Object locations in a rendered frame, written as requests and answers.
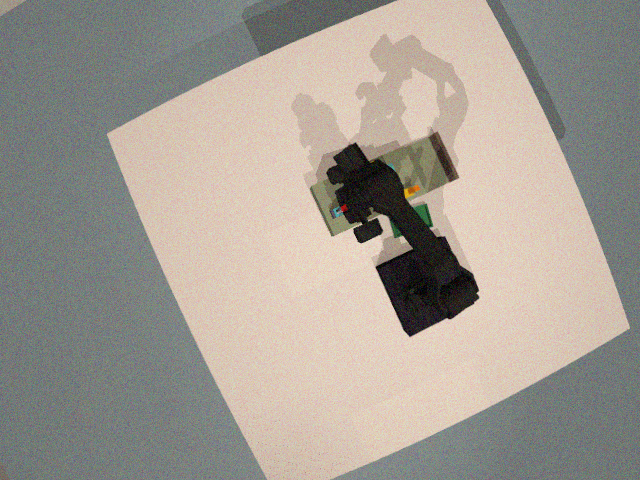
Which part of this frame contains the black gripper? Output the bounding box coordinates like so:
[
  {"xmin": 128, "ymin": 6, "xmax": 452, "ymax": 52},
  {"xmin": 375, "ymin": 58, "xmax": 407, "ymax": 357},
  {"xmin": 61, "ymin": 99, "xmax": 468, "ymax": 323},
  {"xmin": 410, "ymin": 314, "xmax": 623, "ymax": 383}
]
[{"xmin": 326, "ymin": 165, "xmax": 383, "ymax": 243}]

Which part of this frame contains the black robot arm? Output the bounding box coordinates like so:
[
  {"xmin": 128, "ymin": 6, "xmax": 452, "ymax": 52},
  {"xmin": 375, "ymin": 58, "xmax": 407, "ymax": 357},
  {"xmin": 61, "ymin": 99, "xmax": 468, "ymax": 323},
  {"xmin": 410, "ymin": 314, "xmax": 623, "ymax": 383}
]
[{"xmin": 333, "ymin": 142, "xmax": 479, "ymax": 319}]

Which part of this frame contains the green tray floor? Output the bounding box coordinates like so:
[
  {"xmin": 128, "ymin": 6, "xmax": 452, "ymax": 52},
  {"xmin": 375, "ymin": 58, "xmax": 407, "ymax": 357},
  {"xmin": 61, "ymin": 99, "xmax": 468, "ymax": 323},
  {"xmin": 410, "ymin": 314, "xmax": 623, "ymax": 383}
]
[{"xmin": 393, "ymin": 206, "xmax": 430, "ymax": 236}]

